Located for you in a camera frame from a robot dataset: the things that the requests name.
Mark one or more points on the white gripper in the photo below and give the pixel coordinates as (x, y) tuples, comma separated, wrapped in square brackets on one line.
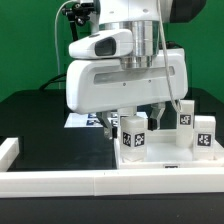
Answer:
[(102, 85)]

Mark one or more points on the white square tabletop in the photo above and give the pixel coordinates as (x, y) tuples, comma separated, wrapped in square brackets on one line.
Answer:
[(158, 150)]

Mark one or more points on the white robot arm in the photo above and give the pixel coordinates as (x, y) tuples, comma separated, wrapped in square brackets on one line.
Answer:
[(125, 62)]

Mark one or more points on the white AprilTag base sheet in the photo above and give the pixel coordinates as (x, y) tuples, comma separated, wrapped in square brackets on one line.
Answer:
[(75, 120)]

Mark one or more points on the white U-shaped obstacle fence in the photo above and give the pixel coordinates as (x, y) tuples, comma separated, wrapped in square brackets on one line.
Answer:
[(102, 182)]

